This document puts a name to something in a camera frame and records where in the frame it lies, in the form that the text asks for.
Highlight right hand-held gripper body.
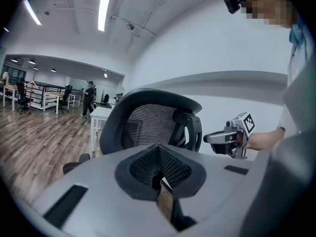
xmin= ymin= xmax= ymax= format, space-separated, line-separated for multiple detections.
xmin=223 ymin=112 xmax=256 ymax=160

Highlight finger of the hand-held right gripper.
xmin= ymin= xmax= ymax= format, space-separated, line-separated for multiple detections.
xmin=203 ymin=131 xmax=233 ymax=156

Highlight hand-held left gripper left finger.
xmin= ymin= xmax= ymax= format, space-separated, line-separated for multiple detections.
xmin=33 ymin=143 xmax=179 ymax=237

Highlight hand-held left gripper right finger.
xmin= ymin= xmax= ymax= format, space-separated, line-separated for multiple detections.
xmin=159 ymin=144 xmax=259 ymax=237

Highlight black mesh office chair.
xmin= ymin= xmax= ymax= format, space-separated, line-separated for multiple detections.
xmin=63 ymin=87 xmax=204 ymax=176

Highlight person's right forearm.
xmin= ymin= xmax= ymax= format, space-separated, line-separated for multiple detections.
xmin=246 ymin=128 xmax=287 ymax=151

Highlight white desk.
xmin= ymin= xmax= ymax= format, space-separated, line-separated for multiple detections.
xmin=89 ymin=106 xmax=117 ymax=159

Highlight person's white clothing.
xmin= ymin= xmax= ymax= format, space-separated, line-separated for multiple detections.
xmin=276 ymin=28 xmax=313 ymax=143

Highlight wooden top desk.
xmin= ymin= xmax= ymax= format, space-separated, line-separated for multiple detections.
xmin=2 ymin=84 xmax=21 ymax=112
xmin=43 ymin=91 xmax=67 ymax=115

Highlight black metal railing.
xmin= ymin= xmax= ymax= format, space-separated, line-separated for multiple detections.
xmin=24 ymin=81 xmax=86 ymax=108

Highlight person's head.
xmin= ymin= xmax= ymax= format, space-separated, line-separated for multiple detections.
xmin=239 ymin=0 xmax=301 ymax=29

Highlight wooden coat rack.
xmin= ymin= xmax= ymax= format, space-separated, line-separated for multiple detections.
xmin=25 ymin=60 xmax=39 ymax=117

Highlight long ceiling strip light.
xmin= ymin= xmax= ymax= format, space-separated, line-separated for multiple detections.
xmin=23 ymin=0 xmax=42 ymax=26
xmin=98 ymin=0 xmax=112 ymax=32

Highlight teal neck strap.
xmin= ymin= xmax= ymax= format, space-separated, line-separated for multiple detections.
xmin=288 ymin=21 xmax=308 ymax=50

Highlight black head camera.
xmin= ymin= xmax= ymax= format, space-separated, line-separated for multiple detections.
xmin=222 ymin=0 xmax=241 ymax=14

